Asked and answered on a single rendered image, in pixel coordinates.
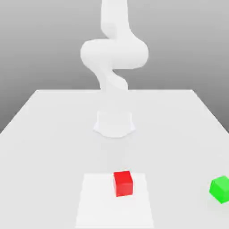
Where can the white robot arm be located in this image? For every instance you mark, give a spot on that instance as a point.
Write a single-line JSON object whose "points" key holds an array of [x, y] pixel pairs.
{"points": [[114, 53]]}

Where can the small red cube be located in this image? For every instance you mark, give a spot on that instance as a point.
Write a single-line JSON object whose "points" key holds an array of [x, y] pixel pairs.
{"points": [[123, 184]]}

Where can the small green cube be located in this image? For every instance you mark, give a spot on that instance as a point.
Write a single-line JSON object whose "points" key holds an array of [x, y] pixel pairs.
{"points": [[220, 190]]}

